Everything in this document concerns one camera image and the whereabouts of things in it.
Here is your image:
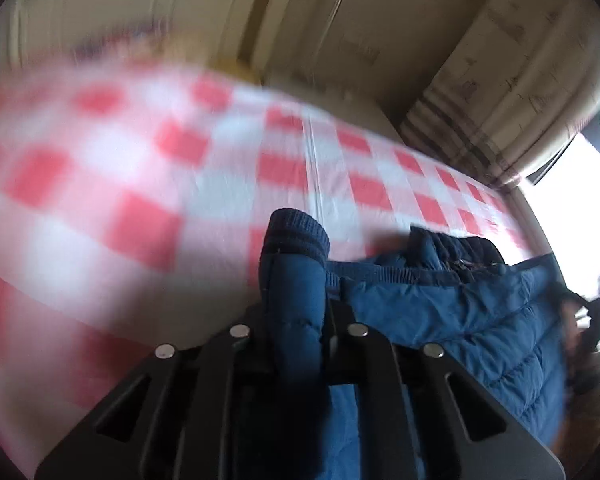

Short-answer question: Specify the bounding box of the window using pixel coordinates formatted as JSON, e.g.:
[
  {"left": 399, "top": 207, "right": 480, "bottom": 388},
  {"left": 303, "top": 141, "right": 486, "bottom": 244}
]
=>
[{"left": 517, "top": 95, "right": 600, "bottom": 306}]

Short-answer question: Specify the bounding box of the person's right forearm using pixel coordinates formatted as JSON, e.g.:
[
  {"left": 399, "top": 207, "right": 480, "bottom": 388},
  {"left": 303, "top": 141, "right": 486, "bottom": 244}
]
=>
[{"left": 555, "top": 305, "right": 600, "bottom": 461}]

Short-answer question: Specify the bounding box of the pink checked blanket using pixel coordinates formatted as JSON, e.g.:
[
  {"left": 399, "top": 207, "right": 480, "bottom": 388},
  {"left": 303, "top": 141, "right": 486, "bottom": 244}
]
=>
[{"left": 0, "top": 55, "right": 536, "bottom": 480}]

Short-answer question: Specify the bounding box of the blue puffer jacket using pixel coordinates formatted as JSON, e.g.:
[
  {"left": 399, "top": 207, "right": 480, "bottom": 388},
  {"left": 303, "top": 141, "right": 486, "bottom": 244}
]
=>
[{"left": 257, "top": 208, "right": 576, "bottom": 480}]

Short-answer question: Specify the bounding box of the sailboat print curtain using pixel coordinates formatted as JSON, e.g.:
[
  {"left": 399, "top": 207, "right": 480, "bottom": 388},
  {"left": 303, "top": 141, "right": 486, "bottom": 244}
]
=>
[{"left": 400, "top": 0, "right": 600, "bottom": 188}]

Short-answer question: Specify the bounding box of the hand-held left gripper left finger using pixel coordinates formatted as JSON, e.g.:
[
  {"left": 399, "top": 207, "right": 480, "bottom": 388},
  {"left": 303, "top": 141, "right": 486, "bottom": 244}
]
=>
[{"left": 35, "top": 310, "right": 293, "bottom": 480}]

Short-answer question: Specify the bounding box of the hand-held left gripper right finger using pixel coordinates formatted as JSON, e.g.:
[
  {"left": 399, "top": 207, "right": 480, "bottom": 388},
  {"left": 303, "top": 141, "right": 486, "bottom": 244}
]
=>
[{"left": 322, "top": 302, "right": 566, "bottom": 480}]

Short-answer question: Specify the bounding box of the white bed headboard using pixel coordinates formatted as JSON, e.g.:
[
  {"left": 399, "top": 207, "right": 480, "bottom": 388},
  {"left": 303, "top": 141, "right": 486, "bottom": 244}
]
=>
[{"left": 0, "top": 0, "right": 301, "bottom": 81}]

